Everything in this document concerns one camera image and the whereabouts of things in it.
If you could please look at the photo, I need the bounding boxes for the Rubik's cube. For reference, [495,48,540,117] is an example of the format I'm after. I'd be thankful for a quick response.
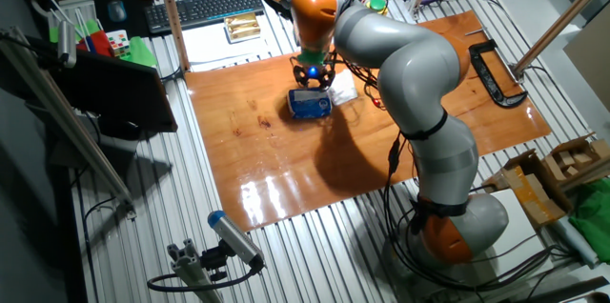
[105,30,132,58]

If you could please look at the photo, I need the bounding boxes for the black monitor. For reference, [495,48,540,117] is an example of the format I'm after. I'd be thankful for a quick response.
[26,35,179,135]

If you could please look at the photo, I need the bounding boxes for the golden snack packet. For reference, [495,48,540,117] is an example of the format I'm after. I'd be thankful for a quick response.
[223,10,262,45]

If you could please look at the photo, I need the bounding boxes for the blue tissue pack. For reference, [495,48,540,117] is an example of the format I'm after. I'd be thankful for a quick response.
[286,87,334,121]

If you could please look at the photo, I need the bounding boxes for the white flat panel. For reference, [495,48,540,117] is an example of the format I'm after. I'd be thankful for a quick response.
[476,188,557,285]

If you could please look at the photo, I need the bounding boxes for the white rolled sheet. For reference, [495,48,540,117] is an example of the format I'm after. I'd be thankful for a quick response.
[552,216,600,266]

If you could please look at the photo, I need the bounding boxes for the cardboard box with wooden blocks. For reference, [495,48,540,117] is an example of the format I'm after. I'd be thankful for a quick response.
[542,133,610,185]

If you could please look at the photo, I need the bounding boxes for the green paper sheet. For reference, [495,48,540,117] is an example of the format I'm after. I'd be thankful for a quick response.
[49,18,101,43]

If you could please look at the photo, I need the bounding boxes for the plain silver camera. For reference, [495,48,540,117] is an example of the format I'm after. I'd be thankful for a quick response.
[56,20,78,69]

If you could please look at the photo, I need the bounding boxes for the silver camera blue cap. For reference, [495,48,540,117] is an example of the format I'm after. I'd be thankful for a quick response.
[207,210,266,269]

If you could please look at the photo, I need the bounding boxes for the black C-clamp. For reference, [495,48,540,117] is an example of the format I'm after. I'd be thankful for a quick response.
[464,28,529,109]

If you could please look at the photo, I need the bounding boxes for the black mouse pad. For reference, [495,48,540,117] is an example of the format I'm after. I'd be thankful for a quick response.
[92,0,153,40]

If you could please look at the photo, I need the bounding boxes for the large green cloth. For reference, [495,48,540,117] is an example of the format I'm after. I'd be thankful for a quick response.
[569,191,610,264]

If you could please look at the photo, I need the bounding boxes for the beige cardboard panel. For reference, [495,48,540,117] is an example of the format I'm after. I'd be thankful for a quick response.
[563,16,610,113]

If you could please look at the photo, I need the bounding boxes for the flat white loose napkin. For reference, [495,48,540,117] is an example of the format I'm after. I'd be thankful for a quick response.
[328,69,359,107]

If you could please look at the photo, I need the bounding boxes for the aluminium profile camera stand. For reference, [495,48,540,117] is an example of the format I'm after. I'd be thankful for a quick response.
[166,238,225,303]

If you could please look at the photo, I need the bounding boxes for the glossy wooden board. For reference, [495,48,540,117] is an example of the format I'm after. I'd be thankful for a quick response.
[184,10,553,233]

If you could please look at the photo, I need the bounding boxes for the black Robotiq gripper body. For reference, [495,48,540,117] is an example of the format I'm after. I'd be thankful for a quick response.
[291,60,336,86]

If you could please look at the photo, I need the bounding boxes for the black camera cable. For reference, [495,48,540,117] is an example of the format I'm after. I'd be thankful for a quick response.
[146,264,263,293]

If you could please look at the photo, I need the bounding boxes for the dark computer mouse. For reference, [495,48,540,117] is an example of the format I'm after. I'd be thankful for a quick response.
[107,0,129,24]

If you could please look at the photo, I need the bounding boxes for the white paper sheets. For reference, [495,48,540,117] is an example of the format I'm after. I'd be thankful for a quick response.
[182,21,273,73]

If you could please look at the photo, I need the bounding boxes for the long aluminium diagonal bar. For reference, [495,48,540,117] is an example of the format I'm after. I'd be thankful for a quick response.
[0,26,137,221]

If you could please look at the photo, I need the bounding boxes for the thin white rod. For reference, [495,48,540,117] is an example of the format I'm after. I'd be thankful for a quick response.
[37,0,80,32]

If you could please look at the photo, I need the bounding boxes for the taped flat cardboard box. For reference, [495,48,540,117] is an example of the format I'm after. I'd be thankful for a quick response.
[481,149,573,228]

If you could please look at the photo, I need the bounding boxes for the small green cloth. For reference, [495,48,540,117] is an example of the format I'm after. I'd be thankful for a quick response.
[118,35,158,69]

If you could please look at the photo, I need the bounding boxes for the black computer keyboard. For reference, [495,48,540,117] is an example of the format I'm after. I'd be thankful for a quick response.
[144,0,266,35]

